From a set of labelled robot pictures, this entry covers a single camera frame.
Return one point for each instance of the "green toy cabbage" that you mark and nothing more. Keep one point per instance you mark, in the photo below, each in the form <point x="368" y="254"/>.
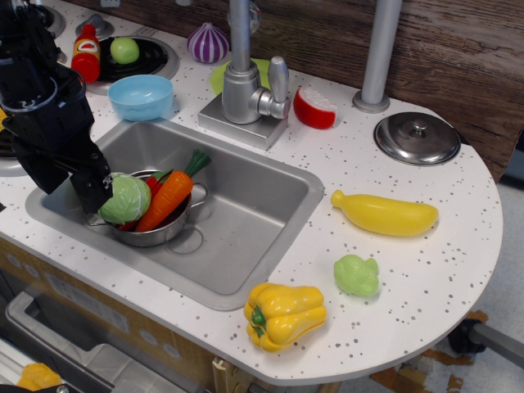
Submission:
<point x="130" y="201"/>

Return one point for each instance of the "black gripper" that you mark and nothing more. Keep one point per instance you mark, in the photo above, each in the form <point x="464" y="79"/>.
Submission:
<point x="50" y="118"/>

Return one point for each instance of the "grey stove knob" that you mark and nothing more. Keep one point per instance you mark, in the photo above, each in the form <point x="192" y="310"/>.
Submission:
<point x="104" y="29"/>

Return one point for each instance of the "steel pot lid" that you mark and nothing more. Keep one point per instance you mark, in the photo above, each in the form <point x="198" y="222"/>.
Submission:
<point x="416" y="138"/>

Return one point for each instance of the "red toy cheese wedge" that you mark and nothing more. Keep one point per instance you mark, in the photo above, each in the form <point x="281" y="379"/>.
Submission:
<point x="313" y="109"/>

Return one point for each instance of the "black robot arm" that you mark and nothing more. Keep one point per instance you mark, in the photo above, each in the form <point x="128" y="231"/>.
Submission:
<point x="26" y="45"/>

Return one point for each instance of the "red toy pepper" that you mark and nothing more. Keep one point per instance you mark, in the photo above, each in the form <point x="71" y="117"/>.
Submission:
<point x="154" y="182"/>

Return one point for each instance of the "grey vertical pole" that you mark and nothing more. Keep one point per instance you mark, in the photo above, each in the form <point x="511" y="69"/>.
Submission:
<point x="372" y="98"/>

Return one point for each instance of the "green toy apple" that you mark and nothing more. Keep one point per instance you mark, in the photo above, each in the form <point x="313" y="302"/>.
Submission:
<point x="124" y="50"/>

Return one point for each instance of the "red toy ketchup bottle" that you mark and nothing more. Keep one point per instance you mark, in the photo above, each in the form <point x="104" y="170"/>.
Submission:
<point x="86" y="58"/>

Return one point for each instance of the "light green flat plate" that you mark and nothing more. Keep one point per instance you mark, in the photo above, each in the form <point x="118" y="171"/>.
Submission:
<point x="217" y="76"/>

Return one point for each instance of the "back right stove burner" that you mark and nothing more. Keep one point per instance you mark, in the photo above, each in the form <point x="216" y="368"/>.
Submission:
<point x="155" y="58"/>

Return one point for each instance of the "orange toy carrot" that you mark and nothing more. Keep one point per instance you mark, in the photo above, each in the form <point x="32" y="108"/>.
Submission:
<point x="172" y="193"/>

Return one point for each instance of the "small steel pot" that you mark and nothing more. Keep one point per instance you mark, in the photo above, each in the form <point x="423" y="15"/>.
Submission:
<point x="166" y="231"/>

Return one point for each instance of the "yellow toy banana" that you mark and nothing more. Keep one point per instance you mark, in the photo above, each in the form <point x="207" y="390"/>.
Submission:
<point x="386" y="216"/>

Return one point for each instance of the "orange toy below counter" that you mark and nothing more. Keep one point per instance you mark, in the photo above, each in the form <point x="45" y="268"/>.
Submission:
<point x="35" y="377"/>

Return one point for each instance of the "grey oven door handle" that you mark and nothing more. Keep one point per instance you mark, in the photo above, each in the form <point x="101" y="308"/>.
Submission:
<point x="101" y="368"/>

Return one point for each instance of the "light blue plastic bowl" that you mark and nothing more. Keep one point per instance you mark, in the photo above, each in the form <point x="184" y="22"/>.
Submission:
<point x="141" y="97"/>

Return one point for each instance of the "back left stove burner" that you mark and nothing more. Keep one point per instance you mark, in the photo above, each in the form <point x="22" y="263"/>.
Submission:
<point x="53" y="21"/>

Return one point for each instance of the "yellow toy bell pepper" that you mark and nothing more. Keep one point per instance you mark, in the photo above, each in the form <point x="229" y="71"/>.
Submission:
<point x="277" y="315"/>

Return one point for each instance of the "silver sink basin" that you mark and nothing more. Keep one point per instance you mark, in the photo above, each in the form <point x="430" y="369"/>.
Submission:
<point x="247" y="211"/>

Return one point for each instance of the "silver toy faucet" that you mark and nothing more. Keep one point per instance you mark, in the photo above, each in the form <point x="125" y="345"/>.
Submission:
<point x="245" y="110"/>

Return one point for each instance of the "purple striped toy onion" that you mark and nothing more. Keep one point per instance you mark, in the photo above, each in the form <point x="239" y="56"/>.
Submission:
<point x="208" y="44"/>

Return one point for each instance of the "light green toy broccoli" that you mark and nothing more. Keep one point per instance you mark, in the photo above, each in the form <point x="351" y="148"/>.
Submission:
<point x="356" y="276"/>

